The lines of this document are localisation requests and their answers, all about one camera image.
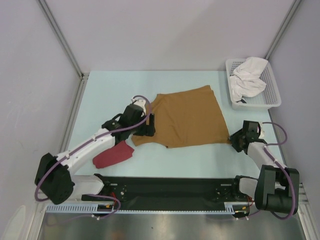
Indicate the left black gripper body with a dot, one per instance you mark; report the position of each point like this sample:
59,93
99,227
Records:
134,131

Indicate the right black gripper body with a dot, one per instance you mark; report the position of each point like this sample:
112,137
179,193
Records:
244,134

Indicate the red tank top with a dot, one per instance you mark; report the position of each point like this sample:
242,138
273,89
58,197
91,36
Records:
112,156

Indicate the tan tank top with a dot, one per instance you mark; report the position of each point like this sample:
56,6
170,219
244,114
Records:
187,118

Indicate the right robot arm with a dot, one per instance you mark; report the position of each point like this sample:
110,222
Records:
277,188

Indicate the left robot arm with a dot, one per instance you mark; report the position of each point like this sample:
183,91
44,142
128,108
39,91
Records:
55,180

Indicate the white tank top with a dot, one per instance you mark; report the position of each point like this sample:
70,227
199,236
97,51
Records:
245,80

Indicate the white plastic basket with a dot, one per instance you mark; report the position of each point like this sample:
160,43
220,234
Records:
269,98

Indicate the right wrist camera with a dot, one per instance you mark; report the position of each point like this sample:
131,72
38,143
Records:
261,130

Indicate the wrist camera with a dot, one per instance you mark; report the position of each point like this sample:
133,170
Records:
140,102
261,130

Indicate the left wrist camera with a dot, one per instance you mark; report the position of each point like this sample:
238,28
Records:
140,102

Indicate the left aluminium frame post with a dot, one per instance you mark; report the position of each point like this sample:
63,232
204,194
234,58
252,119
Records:
82,77

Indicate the aluminium frame post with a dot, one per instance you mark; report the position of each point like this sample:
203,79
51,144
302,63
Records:
82,77
283,27

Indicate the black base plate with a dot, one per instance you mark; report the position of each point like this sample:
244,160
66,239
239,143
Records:
170,194

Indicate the white cable duct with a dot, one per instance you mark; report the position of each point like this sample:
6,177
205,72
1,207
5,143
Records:
96,208

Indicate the right aluminium frame post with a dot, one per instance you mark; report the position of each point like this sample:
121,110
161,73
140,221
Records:
283,27

